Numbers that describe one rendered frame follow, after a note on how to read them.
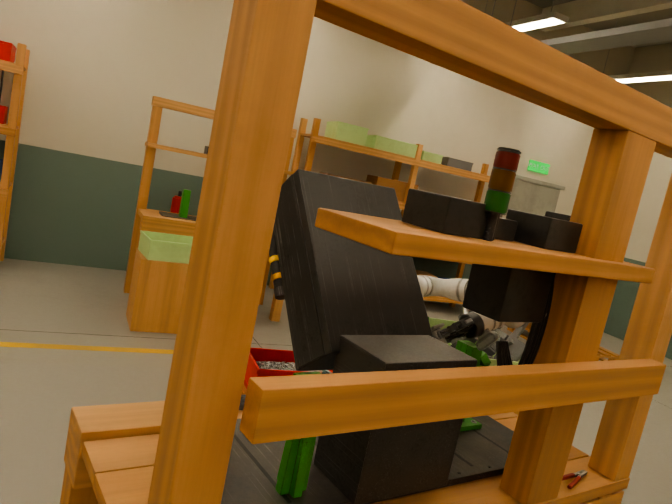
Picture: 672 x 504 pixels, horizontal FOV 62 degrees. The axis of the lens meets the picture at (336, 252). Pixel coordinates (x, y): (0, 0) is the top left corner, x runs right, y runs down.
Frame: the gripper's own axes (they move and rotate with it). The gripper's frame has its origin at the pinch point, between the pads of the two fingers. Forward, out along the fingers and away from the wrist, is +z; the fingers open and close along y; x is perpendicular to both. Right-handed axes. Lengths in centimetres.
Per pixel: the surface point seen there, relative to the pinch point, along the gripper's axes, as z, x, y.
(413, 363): 29.1, 9.1, 21.7
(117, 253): -27, -328, -467
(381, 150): -334, -322, -319
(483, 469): -0.1, 36.4, -11.6
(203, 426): 82, 10, 37
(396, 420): 48, 20, 34
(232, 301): 75, -3, 51
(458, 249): 33, -1, 55
